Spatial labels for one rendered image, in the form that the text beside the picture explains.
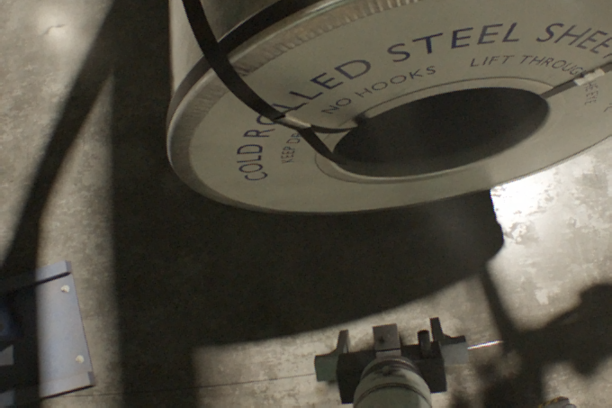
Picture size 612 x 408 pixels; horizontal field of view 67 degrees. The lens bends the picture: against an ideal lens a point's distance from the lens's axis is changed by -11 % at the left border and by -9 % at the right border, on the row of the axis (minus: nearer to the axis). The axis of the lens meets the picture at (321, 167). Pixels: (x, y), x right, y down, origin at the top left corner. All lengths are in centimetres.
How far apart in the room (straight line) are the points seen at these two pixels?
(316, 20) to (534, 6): 31
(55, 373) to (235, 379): 72
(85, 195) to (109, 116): 36
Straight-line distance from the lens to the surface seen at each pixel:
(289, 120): 80
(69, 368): 213
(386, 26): 71
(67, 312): 214
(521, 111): 133
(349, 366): 64
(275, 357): 186
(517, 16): 78
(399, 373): 57
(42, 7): 283
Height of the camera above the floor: 184
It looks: 71 degrees down
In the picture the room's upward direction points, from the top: 10 degrees counter-clockwise
